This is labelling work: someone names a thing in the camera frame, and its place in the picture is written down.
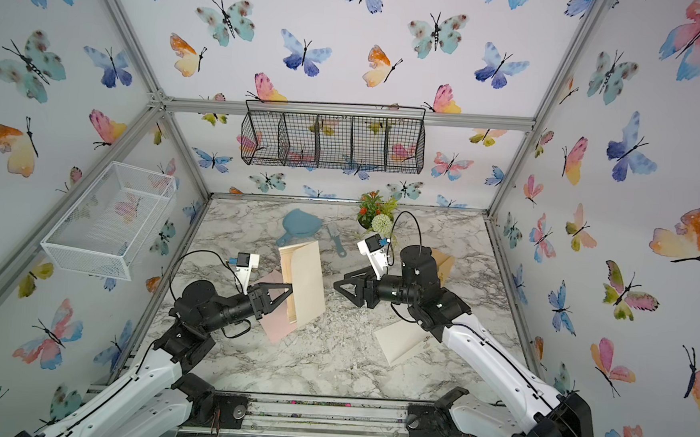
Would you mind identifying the white pot with artificial plant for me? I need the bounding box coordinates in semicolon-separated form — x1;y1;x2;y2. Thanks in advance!
356;191;398;238

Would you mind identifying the black wire wall basket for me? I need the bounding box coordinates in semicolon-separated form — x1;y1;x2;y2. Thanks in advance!
238;100;427;175

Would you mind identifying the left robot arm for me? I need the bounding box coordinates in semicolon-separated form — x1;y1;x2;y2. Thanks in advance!
17;279;294;437

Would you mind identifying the black right camera cable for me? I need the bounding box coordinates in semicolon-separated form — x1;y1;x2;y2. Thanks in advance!
386;209;426;269

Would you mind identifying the kraft brown envelope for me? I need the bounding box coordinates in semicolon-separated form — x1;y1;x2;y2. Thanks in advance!
431;249;456;286

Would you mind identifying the black camera cable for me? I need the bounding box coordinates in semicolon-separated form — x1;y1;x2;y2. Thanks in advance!
386;209;426;269
166;247;247;309

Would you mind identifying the cream white envelope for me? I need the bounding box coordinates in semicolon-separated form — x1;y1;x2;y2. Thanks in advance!
375;321;431;367

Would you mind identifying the pink envelope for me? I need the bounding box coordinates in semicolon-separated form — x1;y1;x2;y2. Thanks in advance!
259;270;296;344

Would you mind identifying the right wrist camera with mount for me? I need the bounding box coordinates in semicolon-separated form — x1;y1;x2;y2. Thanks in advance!
358;233;390;280

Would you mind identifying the teal plastic dustpan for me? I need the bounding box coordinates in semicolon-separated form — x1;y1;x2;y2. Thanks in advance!
276;209;323;247

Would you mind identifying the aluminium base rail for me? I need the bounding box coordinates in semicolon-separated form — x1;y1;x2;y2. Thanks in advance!
77;380;556;437

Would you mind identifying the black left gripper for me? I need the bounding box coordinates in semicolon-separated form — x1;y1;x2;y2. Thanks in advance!
199;278;293;342

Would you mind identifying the black left camera cable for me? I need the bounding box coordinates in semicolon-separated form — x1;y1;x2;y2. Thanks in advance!
166;247;247;309

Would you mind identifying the white mesh wall basket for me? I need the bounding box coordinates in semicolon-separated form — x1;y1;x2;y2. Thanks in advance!
40;161;177;281

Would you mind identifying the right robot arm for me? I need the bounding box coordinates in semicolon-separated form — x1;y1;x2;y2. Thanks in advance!
334;234;594;437

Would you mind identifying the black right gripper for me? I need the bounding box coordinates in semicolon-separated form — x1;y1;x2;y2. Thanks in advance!
333;265;424;316

